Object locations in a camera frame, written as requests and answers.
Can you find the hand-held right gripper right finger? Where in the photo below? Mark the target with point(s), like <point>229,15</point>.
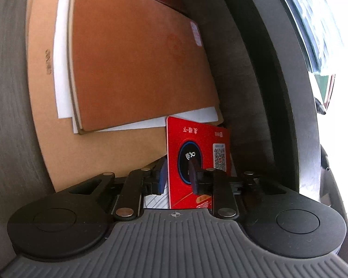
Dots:
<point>193,177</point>

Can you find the tan kraft paper folder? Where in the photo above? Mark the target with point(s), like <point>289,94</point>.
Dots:
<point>75,156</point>

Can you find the red card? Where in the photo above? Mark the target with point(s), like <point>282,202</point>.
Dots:
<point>177,139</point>

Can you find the green panel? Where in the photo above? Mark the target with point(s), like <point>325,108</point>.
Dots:
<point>322,90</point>

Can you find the white paper sheet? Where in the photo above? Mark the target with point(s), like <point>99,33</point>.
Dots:
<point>62,78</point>

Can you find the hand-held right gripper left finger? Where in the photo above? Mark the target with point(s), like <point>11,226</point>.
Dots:
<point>163,176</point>

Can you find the white lined paper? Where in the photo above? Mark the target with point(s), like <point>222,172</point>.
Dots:
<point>156,202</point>

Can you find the brown leather notebook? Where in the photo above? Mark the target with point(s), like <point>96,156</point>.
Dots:
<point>133,63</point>

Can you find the dark grey drawer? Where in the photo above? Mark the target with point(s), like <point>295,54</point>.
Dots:
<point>243,63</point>

